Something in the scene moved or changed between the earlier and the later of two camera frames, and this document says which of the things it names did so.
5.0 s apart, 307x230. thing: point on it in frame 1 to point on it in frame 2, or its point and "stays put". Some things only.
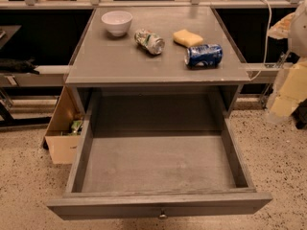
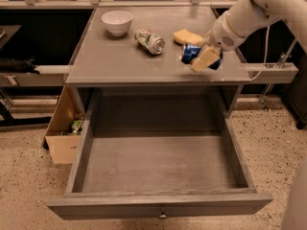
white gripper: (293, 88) to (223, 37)
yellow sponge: (186, 37) stays put
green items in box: (77, 127) stays put
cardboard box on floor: (63, 134) stays put
